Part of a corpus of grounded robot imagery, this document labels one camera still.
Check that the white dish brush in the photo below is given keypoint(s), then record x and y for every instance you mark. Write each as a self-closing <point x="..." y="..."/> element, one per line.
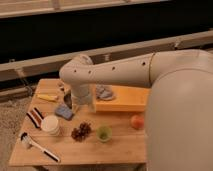
<point x="27" y="141"/>

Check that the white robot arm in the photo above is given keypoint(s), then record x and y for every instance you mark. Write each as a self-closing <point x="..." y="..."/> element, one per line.
<point x="179" y="110"/>

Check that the green plastic cup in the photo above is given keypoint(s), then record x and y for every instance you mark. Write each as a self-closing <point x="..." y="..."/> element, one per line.
<point x="104" y="133"/>

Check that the grey crumpled cloth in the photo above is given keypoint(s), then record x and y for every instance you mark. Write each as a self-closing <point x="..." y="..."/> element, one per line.
<point x="104" y="92"/>

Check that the yellow plastic bin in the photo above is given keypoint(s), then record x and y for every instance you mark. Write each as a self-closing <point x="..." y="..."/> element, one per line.
<point x="127" y="99"/>

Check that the red apple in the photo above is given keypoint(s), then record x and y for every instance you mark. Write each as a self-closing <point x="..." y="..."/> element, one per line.
<point x="137" y="122"/>

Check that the dark grape bunch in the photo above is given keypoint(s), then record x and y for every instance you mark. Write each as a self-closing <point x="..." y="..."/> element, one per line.
<point x="83" y="131"/>

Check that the blue sponge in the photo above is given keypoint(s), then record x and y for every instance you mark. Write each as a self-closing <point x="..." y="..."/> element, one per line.
<point x="64" y="111"/>

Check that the yellow banana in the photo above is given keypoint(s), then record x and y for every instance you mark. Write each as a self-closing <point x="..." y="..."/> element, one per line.
<point x="46" y="97"/>

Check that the wooden table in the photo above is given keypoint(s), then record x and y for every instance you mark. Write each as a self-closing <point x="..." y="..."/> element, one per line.
<point x="125" y="146"/>

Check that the striped cloth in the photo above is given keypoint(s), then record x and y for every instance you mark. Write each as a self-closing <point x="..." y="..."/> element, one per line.
<point x="36" y="117"/>

